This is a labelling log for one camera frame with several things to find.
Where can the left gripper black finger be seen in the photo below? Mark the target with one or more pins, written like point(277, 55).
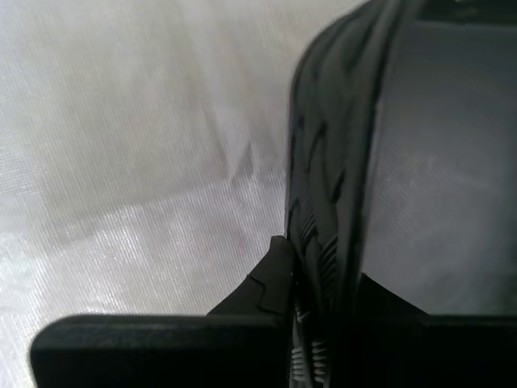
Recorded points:
point(161, 351)
point(444, 351)

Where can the black perforated plastic basket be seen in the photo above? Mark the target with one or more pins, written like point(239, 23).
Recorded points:
point(335, 121)

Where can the white table cloth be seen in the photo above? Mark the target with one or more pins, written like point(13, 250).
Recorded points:
point(121, 161)

